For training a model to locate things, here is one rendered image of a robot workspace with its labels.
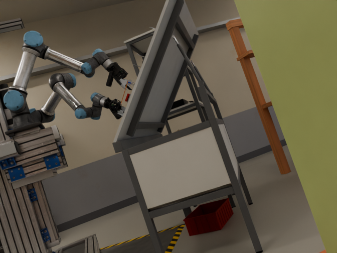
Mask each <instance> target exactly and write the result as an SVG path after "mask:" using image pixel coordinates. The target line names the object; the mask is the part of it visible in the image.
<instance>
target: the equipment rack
mask: <svg viewBox="0 0 337 253"><path fill-rule="evenodd" d="M153 31H155V29H152V30H150V31H147V32H145V33H143V34H140V35H138V36H136V37H133V38H131V39H128V40H126V41H124V44H126V46H127V49H128V52H129V55H130V58H131V61H132V64H133V67H134V69H135V72H136V75H137V77H138V74H139V68H138V66H135V65H137V63H136V60H135V57H134V54H133V51H132V50H134V51H135V52H136V53H138V54H139V55H141V56H144V57H145V55H146V53H147V50H148V47H149V45H150V42H151V39H152V37H153V34H152V33H154V32H153ZM134 64H135V65H134ZM189 75H190V76H191V79H192V81H191V79H190V76H189ZM184 77H186V79H187V82H188V85H189V88H190V90H191V93H192V96H193V99H194V101H193V102H191V103H188V104H185V105H182V106H180V107H177V108H174V109H172V110H170V113H169V115H168V118H167V120H166V123H165V126H166V129H167V131H168V134H171V133H172V132H171V128H170V126H169V123H168V120H170V119H172V118H175V117H178V116H181V115H183V114H186V113H189V112H192V111H194V110H198V113H199V116H200V119H201V121H202V122H205V118H206V121H208V120H209V119H208V116H207V113H206V110H205V108H204V105H203V102H202V99H201V96H200V94H199V91H198V86H197V83H196V81H195V78H194V75H193V72H192V71H191V69H190V67H189V65H188V66H187V69H186V71H185V74H184ZM192 82H193V84H192ZM193 85H194V87H193ZM194 88H195V90H194ZM195 91H196V93H197V95H196V93H195ZM197 96H198V98H197ZM198 99H199V100H198ZM201 108H202V110H203V112H202V110H201ZM203 113H204V115H203ZM204 116H205V118H204ZM228 198H229V201H230V204H231V206H232V208H233V207H236V205H235V203H234V200H233V197H232V194H230V195H228ZM183 212H184V215H185V217H187V212H186V209H185V208H184V209H183Z"/></svg>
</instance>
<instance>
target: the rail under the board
mask: <svg viewBox="0 0 337 253"><path fill-rule="evenodd" d="M160 137H163V136H162V134H159V135H153V136H146V137H139V138H132V139H126V140H119V141H117V142H115V143H112V144H113V147H114V150H115V153H118V152H121V151H123V150H126V149H129V148H132V147H135V146H137V145H140V144H143V143H146V142H149V141H152V140H154V139H157V138H160Z"/></svg>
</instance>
